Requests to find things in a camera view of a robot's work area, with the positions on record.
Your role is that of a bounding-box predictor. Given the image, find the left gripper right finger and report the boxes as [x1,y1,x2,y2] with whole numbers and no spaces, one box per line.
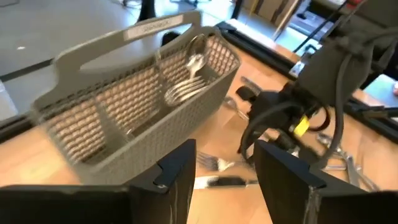
[253,139,398,224]

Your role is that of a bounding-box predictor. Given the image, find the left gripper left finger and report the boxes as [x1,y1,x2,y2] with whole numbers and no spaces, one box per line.
[0,139,197,224]

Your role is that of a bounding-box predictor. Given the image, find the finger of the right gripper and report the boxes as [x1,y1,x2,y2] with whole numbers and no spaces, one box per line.
[235,85,259,101]

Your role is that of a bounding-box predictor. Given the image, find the silver spoon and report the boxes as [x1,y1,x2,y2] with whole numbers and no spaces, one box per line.
[185,33,210,79]

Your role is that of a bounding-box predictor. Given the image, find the grey plastic cutlery basket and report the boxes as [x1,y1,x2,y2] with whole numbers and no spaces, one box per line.
[30,10,242,185]

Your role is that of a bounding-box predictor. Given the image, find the yellow cable tag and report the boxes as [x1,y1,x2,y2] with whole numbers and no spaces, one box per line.
[293,115,311,138]

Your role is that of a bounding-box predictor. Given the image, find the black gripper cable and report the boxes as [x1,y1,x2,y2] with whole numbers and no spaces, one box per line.
[238,52,346,170]

